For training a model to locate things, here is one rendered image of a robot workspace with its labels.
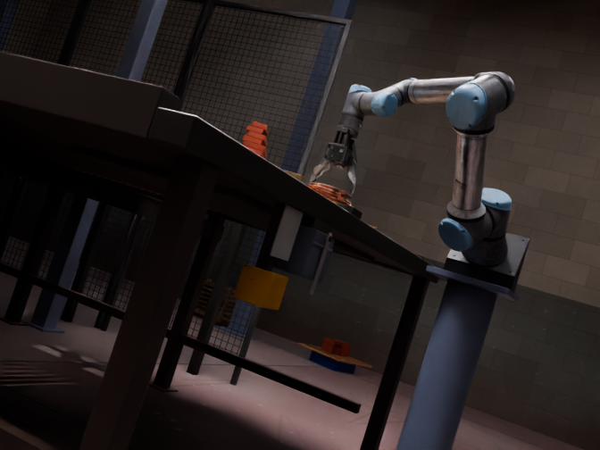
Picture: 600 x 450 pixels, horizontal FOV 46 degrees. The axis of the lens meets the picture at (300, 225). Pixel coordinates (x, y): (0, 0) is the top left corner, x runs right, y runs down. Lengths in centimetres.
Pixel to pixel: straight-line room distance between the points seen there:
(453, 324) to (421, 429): 35
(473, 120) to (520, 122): 544
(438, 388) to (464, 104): 92
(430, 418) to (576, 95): 546
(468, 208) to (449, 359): 51
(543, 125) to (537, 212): 88
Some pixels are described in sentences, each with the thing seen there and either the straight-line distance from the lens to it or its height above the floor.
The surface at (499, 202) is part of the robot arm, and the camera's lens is 229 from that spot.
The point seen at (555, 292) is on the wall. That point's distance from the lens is 705.
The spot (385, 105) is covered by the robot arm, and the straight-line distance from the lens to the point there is 227.
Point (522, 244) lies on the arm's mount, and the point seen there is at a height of 104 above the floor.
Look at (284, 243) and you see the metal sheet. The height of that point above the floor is 77.
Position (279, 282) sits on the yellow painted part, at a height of 68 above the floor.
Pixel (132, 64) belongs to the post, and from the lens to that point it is 412.
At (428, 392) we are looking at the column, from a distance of 238.
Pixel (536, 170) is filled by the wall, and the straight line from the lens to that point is 727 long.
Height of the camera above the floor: 72
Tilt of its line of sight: 4 degrees up
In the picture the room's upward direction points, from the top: 18 degrees clockwise
